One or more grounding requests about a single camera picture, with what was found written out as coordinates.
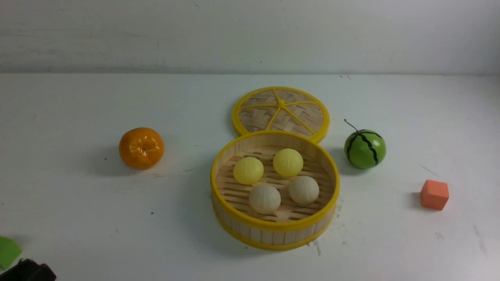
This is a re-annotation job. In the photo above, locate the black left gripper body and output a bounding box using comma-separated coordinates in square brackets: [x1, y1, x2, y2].
[0, 259, 57, 281]

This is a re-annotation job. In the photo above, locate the yellow bun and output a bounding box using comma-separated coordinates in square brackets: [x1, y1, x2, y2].
[233, 157, 264, 185]
[273, 149, 304, 178]

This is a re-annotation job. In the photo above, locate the white bun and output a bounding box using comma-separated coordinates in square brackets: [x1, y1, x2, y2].
[288, 176, 320, 206]
[249, 184, 282, 215]

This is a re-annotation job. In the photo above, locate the bamboo steamer tray yellow rim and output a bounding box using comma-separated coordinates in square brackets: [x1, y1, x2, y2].
[210, 130, 340, 251]

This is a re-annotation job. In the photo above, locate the woven bamboo steamer lid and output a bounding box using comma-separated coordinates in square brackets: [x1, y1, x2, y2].
[231, 87, 330, 143]

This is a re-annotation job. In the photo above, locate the green foam block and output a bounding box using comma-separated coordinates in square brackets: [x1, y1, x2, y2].
[0, 236, 23, 270]

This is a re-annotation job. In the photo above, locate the orange toy mandarin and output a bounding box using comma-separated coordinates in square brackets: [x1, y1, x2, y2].
[118, 127, 164, 170]

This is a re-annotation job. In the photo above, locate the green toy watermelon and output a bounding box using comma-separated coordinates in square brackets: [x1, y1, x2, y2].
[343, 119, 386, 170]

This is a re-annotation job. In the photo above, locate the orange foam cube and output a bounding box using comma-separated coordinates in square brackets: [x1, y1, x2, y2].
[420, 179, 450, 211]

